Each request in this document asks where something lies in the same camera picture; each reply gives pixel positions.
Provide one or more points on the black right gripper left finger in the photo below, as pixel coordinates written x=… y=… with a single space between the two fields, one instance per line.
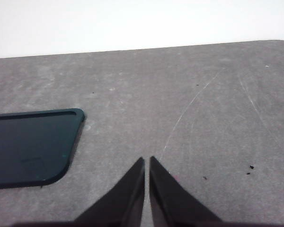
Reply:
x=123 y=201

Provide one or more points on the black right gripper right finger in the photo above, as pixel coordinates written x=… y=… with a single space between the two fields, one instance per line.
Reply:
x=175 y=203

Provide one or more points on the dark rectangular tray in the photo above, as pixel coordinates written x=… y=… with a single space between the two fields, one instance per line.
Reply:
x=30 y=149

